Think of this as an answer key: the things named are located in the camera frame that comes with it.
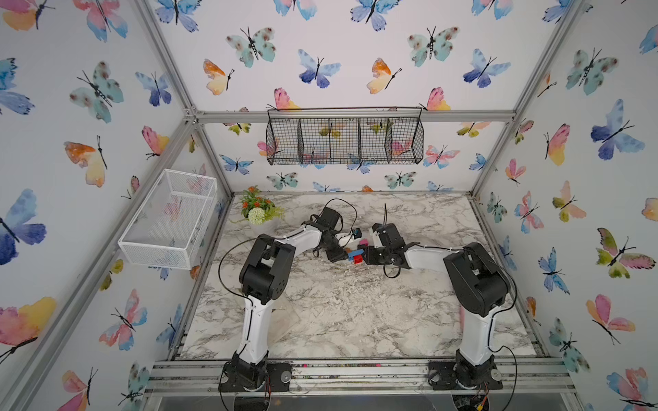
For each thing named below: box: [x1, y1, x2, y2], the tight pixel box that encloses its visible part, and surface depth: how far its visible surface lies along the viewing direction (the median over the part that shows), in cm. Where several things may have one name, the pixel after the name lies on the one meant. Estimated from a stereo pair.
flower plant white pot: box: [240, 185, 287, 233], surface depth 97 cm
